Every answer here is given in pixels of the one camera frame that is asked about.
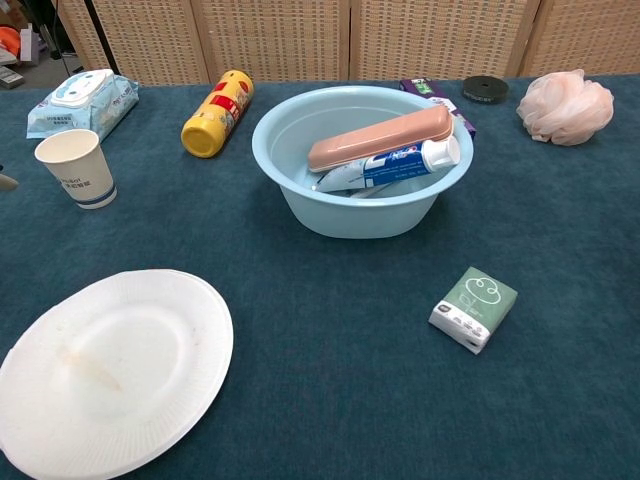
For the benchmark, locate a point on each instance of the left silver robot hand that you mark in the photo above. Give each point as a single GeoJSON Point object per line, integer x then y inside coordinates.
{"type": "Point", "coordinates": [6, 182]}

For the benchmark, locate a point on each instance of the white paper cup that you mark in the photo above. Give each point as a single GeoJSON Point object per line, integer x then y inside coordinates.
{"type": "Point", "coordinates": [85, 170]}

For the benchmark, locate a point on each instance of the pink toothbrush case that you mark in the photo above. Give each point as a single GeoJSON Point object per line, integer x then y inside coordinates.
{"type": "Point", "coordinates": [380, 135]}

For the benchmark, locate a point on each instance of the blue white toothpaste tube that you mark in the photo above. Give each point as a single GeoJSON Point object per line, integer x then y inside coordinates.
{"type": "Point", "coordinates": [400, 167]}

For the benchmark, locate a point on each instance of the light blue plastic basin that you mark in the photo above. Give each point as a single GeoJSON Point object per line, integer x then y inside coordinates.
{"type": "Point", "coordinates": [360, 215]}

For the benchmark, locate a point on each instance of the purple box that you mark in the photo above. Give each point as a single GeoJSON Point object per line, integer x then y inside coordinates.
{"type": "Point", "coordinates": [430, 92]}

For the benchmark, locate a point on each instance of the blue wet wipes pack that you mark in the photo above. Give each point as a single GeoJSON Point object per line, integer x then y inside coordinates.
{"type": "Point", "coordinates": [80, 105]}

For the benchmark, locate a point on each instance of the white background carton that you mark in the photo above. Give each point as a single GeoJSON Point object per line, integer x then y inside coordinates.
{"type": "Point", "coordinates": [27, 42]}

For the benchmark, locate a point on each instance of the orange background object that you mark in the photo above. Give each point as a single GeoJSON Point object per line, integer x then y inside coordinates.
{"type": "Point", "coordinates": [9, 40]}

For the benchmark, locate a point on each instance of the black tripod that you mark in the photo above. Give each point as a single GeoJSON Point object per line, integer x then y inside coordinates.
{"type": "Point", "coordinates": [100, 35]}

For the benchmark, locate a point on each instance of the yellow cylindrical bottle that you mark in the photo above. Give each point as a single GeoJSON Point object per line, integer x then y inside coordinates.
{"type": "Point", "coordinates": [217, 115]}

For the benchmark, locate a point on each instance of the white paper plate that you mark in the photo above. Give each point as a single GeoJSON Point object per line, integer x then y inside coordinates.
{"type": "Point", "coordinates": [125, 375]}

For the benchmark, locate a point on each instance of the wicker folding screen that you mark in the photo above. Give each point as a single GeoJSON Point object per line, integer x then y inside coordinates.
{"type": "Point", "coordinates": [280, 40]}

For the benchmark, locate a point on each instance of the white toothbrush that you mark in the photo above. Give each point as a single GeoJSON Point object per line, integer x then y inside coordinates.
{"type": "Point", "coordinates": [372, 191]}

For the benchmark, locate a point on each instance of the teal table cloth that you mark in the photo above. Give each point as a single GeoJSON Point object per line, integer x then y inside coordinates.
{"type": "Point", "coordinates": [350, 350]}

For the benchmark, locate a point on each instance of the black round disc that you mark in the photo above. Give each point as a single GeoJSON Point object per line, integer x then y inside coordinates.
{"type": "Point", "coordinates": [475, 92]}

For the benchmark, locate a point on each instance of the green white tissue pack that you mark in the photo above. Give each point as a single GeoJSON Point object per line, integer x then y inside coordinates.
{"type": "Point", "coordinates": [475, 300]}

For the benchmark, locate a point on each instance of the pink mesh bath sponge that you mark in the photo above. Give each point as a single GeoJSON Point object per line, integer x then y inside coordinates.
{"type": "Point", "coordinates": [565, 110]}

